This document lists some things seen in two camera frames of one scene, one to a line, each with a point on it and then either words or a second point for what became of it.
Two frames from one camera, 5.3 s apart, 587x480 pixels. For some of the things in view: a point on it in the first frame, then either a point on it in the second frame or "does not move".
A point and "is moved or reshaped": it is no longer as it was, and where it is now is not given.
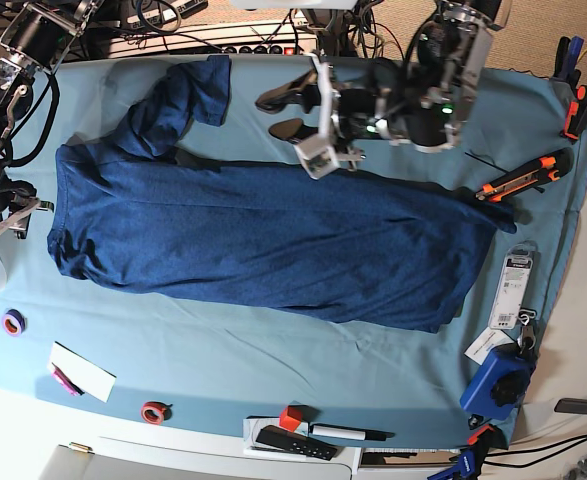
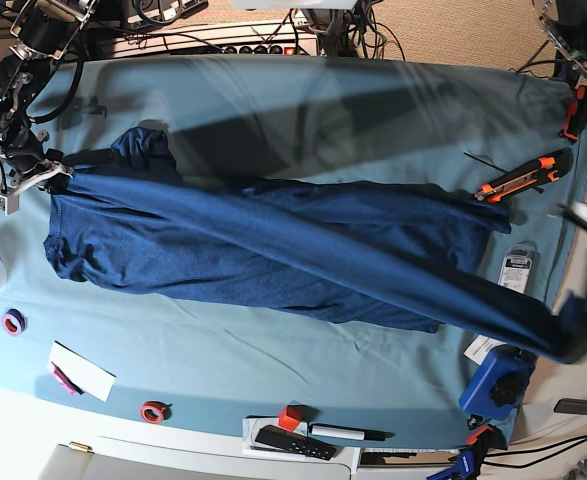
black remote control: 281,438 does not move
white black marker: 349,432 does not move
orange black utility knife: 540,172 does not move
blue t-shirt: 360,245 is moved or reshaped
